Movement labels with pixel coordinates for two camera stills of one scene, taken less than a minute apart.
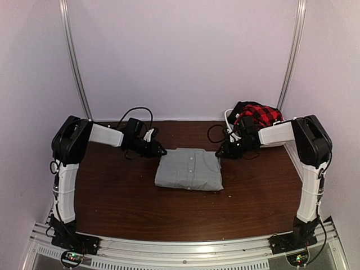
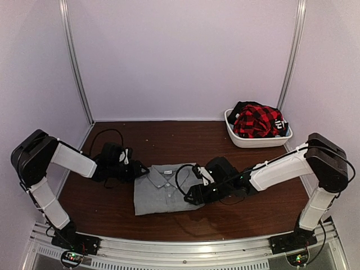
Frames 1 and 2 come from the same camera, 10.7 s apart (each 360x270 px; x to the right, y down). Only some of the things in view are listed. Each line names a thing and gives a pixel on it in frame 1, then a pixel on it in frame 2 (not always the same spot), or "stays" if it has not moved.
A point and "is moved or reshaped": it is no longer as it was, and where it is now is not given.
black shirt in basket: (241, 104) stays
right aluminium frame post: (298, 25) stays
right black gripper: (229, 152) to (200, 196)
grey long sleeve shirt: (189, 169) is moved or reshaped
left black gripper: (153, 151) to (133, 170)
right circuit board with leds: (299, 259) stays
